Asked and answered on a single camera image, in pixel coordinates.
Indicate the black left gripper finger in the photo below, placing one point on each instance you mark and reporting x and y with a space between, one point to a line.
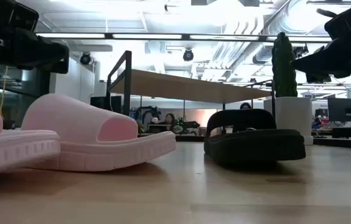
44 57

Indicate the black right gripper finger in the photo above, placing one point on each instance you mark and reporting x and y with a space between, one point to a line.
331 60

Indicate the pink foam slide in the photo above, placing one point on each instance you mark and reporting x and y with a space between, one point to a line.
79 124
13 149

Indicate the black foam slide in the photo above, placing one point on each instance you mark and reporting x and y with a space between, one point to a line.
250 146

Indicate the round black ceiling lamp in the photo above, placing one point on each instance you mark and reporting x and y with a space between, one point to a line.
188 55
85 58

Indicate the green cactus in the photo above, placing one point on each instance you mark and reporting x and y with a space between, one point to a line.
284 68

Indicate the black computer monitor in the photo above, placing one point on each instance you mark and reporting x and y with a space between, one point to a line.
101 104
346 110

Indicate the white plant pot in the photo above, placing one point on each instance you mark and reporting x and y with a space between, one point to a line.
293 112

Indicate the person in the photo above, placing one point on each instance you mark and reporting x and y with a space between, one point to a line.
170 118
246 106

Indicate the small green plant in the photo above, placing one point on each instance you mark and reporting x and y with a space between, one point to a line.
140 127
178 128

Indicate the wooden shelf black metal frame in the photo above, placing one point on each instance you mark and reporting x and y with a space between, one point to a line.
178 87

